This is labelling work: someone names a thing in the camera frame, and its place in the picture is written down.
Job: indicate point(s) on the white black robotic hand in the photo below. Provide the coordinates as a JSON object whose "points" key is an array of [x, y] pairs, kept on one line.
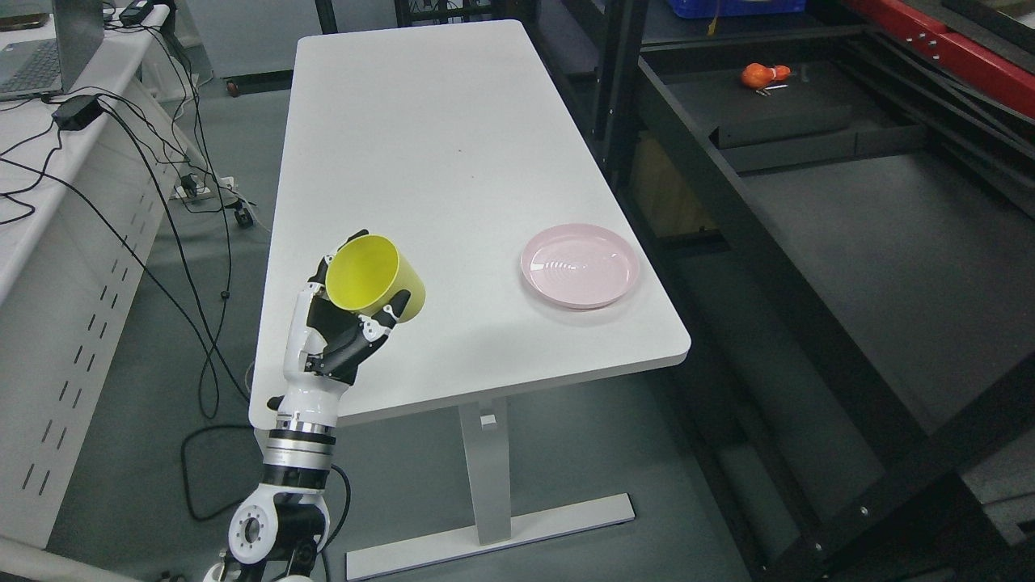
{"points": [[325, 348]]}

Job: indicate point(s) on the yellow plastic cup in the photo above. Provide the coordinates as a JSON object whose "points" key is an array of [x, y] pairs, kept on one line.
{"points": [[367, 272]]}

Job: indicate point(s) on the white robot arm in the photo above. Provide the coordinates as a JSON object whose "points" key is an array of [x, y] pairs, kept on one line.
{"points": [[285, 521]]}

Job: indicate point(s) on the orange toy on shelf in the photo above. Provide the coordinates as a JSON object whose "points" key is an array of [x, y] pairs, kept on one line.
{"points": [[758, 76]]}

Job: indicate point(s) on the black metal shelf rack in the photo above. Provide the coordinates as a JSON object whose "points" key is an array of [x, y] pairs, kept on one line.
{"points": [[852, 250]]}

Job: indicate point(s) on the white power strip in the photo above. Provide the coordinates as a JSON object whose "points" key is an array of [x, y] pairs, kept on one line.
{"points": [[227, 187]]}

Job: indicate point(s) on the white table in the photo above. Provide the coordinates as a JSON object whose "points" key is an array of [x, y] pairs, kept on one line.
{"points": [[453, 142]]}

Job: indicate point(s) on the pink plastic plate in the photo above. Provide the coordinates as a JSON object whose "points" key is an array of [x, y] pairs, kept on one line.
{"points": [[579, 266]]}

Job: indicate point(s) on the white side desk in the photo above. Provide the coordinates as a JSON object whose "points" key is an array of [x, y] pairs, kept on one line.
{"points": [[80, 211]]}

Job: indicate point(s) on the black power adapter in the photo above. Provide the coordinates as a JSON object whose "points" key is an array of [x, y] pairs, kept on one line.
{"points": [[77, 112]]}

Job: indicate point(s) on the grey laptop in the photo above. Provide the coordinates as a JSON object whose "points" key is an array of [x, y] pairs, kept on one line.
{"points": [[50, 66]]}

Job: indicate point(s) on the blue plastic crate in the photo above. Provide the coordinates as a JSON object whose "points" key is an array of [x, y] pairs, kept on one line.
{"points": [[709, 9]]}

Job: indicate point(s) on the red metal beam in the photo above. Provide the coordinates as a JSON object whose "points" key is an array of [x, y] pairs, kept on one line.
{"points": [[979, 66]]}

